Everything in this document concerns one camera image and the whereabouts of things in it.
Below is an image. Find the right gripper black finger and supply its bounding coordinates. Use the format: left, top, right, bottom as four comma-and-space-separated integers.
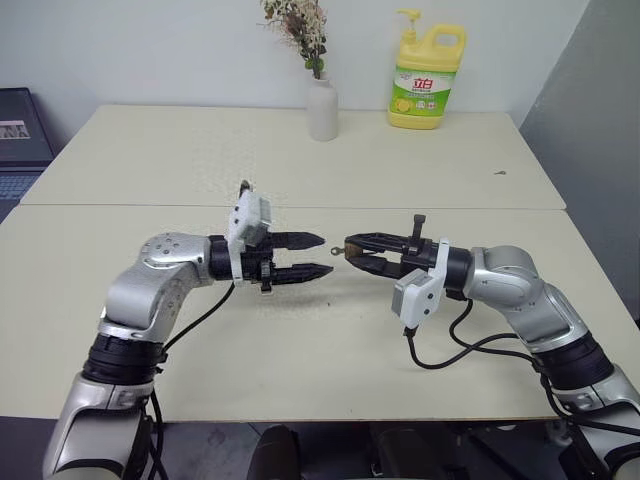
348, 253, 404, 280
344, 230, 410, 254

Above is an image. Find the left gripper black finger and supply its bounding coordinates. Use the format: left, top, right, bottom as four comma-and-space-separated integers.
272, 262, 335, 288
271, 230, 327, 253

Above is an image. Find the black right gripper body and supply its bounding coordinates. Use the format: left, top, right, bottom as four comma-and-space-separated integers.
399, 213, 442, 275

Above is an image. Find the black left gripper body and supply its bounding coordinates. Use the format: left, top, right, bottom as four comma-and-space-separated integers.
242, 232, 278, 294

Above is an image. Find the white ceramic vase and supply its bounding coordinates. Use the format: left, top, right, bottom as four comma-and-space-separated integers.
306, 77, 340, 143

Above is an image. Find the yellow dish soap pump bottle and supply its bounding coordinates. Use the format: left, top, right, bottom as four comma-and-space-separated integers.
386, 7, 468, 133

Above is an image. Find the narrow dark rounded shape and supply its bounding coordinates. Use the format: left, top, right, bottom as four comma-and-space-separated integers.
251, 423, 302, 480

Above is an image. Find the grey partition panel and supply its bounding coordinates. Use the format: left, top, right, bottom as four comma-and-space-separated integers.
518, 13, 640, 322

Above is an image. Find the dried flower bouquet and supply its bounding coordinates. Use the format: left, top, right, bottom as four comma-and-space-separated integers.
256, 0, 329, 81

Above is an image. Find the black open laptop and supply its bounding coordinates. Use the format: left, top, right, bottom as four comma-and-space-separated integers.
0, 86, 56, 217

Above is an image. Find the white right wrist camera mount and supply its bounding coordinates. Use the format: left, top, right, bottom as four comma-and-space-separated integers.
391, 239, 452, 330

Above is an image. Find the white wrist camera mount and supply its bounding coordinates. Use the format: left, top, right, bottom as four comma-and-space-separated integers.
391, 239, 452, 330
226, 191, 274, 287

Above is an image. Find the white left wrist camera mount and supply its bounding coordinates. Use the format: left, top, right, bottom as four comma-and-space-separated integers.
226, 191, 274, 287

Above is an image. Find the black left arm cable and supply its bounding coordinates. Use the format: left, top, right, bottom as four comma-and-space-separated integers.
137, 281, 236, 480

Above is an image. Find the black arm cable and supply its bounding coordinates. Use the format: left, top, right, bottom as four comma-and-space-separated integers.
137, 281, 236, 480
401, 297, 576, 426

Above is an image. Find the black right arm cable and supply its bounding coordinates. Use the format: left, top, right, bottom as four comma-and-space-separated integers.
401, 297, 576, 426

